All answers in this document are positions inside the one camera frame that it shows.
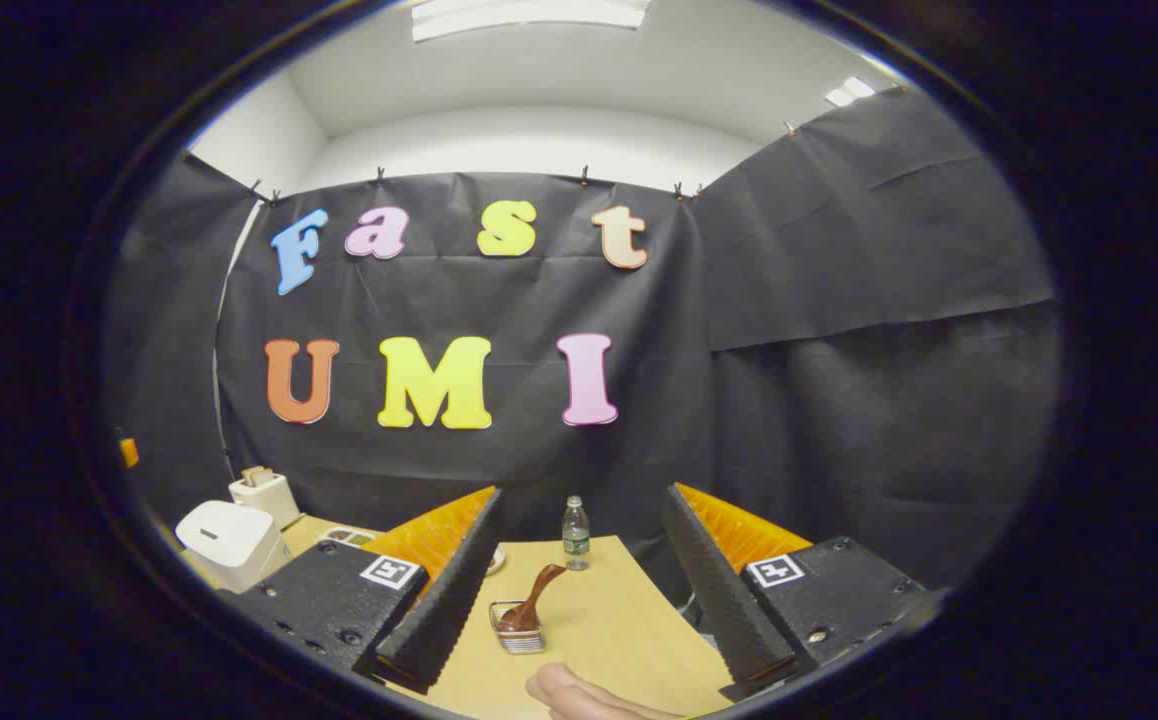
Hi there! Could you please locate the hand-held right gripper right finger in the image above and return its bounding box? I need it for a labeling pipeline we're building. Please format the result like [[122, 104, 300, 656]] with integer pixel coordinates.
[[661, 483, 950, 701]]

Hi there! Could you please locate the white toaster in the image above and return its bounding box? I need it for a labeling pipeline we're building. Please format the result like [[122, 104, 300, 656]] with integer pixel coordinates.
[[229, 466, 302, 529]]

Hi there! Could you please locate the long ceiling light panel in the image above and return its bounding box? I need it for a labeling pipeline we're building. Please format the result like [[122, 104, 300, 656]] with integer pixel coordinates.
[[409, 0, 652, 43]]

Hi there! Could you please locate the white rice cooker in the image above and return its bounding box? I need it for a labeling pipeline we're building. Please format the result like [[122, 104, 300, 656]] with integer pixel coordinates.
[[176, 500, 292, 593]]

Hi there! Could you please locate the clear water bottle green label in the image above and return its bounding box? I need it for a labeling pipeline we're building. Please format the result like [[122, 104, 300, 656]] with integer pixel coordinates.
[[562, 495, 591, 571]]

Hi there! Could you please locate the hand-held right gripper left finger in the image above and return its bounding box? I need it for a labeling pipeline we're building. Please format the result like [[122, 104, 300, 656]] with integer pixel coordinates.
[[229, 486, 503, 696]]

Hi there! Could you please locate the black backdrop cloth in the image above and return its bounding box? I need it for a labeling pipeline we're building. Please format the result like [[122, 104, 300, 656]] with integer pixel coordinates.
[[104, 85, 1060, 611]]

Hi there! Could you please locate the brown wooden spoon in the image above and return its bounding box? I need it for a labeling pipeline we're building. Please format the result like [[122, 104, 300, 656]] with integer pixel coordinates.
[[497, 564, 568, 633]]

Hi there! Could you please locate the metal wire chopstick holder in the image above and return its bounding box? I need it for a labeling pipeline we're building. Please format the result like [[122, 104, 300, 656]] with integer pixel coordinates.
[[489, 600, 547, 655]]

